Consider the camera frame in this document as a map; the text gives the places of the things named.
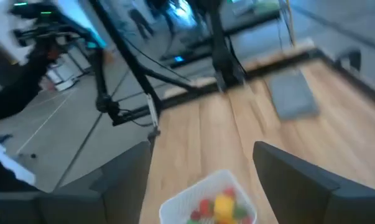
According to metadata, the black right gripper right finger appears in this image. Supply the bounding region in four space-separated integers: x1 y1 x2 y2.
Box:
252 141 341 224

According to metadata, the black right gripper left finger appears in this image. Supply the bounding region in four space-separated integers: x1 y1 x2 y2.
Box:
90 141 153 224

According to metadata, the green toy vegetable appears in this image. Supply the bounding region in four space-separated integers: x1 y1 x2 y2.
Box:
233 207 249 218

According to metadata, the yellow toy pepper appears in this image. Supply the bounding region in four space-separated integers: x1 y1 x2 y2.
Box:
213 194 236 223

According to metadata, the white plastic basket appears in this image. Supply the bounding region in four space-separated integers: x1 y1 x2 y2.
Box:
158 169 258 224

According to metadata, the grey folded cloth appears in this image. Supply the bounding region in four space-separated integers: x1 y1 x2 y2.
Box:
266 68 320 121

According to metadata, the computer monitor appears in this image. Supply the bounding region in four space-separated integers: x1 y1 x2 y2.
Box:
56 0 108 49

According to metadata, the tan cord with black plug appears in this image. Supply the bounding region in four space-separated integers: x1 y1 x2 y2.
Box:
285 0 297 47

